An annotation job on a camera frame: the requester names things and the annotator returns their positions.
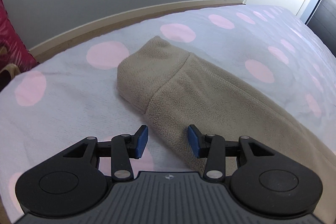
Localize grey pink-dotted bed sheet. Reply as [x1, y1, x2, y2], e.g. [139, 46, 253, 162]
[1, 5, 335, 223]

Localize red printed bag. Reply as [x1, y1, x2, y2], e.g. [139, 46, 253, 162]
[0, 0, 40, 90]

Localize wooden bed frame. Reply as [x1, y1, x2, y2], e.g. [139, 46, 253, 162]
[30, 0, 243, 63]

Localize beige fleece jacket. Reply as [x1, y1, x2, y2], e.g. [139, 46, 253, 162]
[115, 35, 336, 185]

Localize black wardrobe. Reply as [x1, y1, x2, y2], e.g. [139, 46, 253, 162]
[307, 0, 336, 56]

